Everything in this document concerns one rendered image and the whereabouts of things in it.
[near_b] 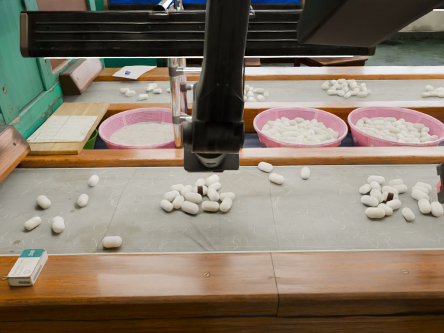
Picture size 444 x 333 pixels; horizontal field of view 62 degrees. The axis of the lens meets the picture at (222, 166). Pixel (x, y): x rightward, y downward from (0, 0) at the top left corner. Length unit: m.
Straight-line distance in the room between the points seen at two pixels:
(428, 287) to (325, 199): 0.28
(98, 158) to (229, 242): 0.41
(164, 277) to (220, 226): 0.18
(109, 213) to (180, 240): 0.17
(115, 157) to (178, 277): 0.43
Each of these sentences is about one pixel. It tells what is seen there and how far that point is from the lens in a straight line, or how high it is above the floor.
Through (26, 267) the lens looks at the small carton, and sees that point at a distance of 0.66.
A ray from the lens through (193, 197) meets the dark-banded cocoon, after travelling 0.78.
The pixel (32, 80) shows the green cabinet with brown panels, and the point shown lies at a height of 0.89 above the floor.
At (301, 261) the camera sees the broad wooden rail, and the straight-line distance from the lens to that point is 0.64.
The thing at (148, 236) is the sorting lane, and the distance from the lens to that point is 0.72.
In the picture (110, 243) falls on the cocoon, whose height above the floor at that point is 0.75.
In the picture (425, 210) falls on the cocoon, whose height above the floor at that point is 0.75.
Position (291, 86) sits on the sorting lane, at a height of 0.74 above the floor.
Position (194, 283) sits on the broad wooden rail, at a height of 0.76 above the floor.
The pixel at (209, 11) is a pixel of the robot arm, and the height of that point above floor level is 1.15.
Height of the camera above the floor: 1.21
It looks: 31 degrees down
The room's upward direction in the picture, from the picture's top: straight up
